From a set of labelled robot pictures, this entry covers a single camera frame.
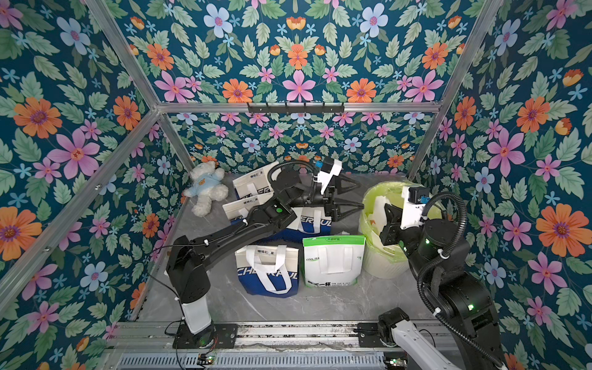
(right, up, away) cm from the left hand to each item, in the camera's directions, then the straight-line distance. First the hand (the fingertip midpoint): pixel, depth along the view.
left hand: (362, 197), depth 57 cm
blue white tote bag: (-35, +5, +30) cm, 46 cm away
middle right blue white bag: (-14, -9, +26) cm, 31 cm away
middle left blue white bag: (-39, -5, +23) cm, 45 cm away
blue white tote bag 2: (-25, -21, +7) cm, 34 cm away
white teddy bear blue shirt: (-64, +9, +50) cm, 82 cm away
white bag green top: (-6, -21, +16) cm, 27 cm away
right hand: (+8, -1, -1) cm, 8 cm away
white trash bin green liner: (+9, -19, +9) cm, 23 cm away
